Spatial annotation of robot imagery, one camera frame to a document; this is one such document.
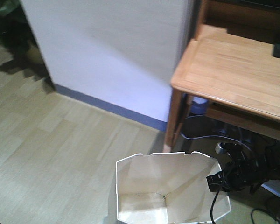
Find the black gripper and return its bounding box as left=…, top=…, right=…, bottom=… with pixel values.
left=206, top=161, right=259, bottom=192

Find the white plastic trash bin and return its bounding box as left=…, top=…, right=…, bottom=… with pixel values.
left=110, top=152, right=231, bottom=224

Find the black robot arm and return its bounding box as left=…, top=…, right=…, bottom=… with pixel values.
left=206, top=140, right=280, bottom=194

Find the wooden desk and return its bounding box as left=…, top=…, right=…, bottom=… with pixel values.
left=163, top=0, right=280, bottom=153

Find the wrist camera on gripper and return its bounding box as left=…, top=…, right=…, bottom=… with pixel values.
left=215, top=142, right=247, bottom=164

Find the white cable under desk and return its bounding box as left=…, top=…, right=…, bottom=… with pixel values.
left=180, top=114, right=252, bottom=150

